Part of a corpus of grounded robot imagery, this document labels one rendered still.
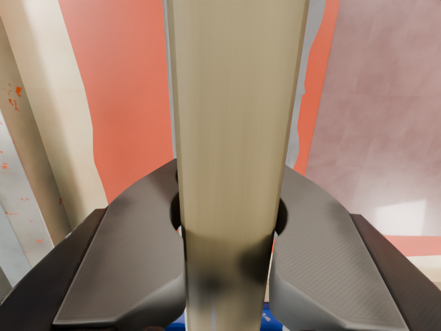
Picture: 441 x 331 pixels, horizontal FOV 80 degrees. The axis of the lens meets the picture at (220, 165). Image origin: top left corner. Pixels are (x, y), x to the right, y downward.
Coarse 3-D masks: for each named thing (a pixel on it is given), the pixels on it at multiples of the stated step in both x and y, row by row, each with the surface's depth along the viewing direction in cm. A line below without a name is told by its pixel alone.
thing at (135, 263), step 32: (128, 192) 10; (160, 192) 10; (128, 224) 8; (160, 224) 8; (96, 256) 7; (128, 256) 7; (160, 256) 7; (96, 288) 6; (128, 288) 6; (160, 288) 6; (64, 320) 5; (96, 320) 5; (128, 320) 6; (160, 320) 7
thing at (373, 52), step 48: (96, 0) 21; (144, 0) 21; (336, 0) 21; (384, 0) 21; (432, 0) 21; (96, 48) 23; (144, 48) 23; (336, 48) 22; (384, 48) 22; (432, 48) 22; (432, 96) 24
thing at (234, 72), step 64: (192, 0) 5; (256, 0) 5; (192, 64) 6; (256, 64) 6; (192, 128) 6; (256, 128) 6; (192, 192) 7; (256, 192) 7; (192, 256) 8; (256, 256) 8; (192, 320) 10; (256, 320) 10
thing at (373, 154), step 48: (96, 96) 25; (144, 96) 24; (336, 96) 24; (384, 96) 24; (96, 144) 27; (144, 144) 27; (336, 144) 27; (384, 144) 27; (432, 144) 27; (336, 192) 30; (384, 192) 30; (432, 192) 29; (432, 240) 33
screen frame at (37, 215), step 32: (0, 32) 21; (0, 64) 21; (0, 96) 22; (0, 128) 22; (32, 128) 25; (0, 160) 24; (32, 160) 25; (0, 192) 26; (32, 192) 26; (32, 224) 28; (64, 224) 31; (32, 256) 30
